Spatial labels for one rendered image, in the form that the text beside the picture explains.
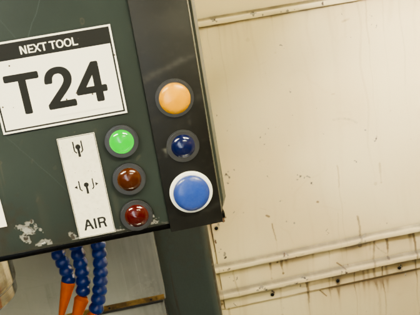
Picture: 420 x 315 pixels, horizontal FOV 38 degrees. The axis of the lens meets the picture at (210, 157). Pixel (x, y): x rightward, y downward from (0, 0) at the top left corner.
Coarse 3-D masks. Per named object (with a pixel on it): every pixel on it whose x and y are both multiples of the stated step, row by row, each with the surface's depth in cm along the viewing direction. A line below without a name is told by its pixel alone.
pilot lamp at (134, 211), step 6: (126, 210) 50; (132, 210) 50; (138, 210) 50; (144, 210) 50; (126, 216) 50; (132, 216) 50; (138, 216) 50; (144, 216) 50; (132, 222) 50; (138, 222) 50; (144, 222) 50
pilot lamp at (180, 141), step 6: (174, 138) 49; (180, 138) 49; (186, 138) 49; (174, 144) 49; (180, 144) 49; (186, 144) 49; (192, 144) 49; (174, 150) 49; (180, 150) 49; (186, 150) 49; (192, 150) 49; (180, 156) 49; (186, 156) 50
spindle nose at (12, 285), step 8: (0, 264) 69; (8, 264) 71; (0, 272) 69; (8, 272) 70; (0, 280) 69; (8, 280) 70; (0, 288) 69; (8, 288) 70; (16, 288) 73; (0, 296) 69; (8, 296) 70; (0, 304) 69
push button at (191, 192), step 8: (184, 176) 50; (192, 176) 50; (176, 184) 50; (184, 184) 50; (192, 184) 50; (200, 184) 50; (176, 192) 50; (184, 192) 50; (192, 192) 50; (200, 192) 50; (208, 192) 50; (176, 200) 50; (184, 200) 50; (192, 200) 50; (200, 200) 50; (184, 208) 50; (192, 208) 50
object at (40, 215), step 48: (0, 0) 45; (48, 0) 46; (96, 0) 46; (192, 0) 48; (144, 96) 48; (0, 144) 48; (48, 144) 48; (144, 144) 49; (0, 192) 49; (48, 192) 49; (144, 192) 50; (0, 240) 50; (48, 240) 50; (96, 240) 51
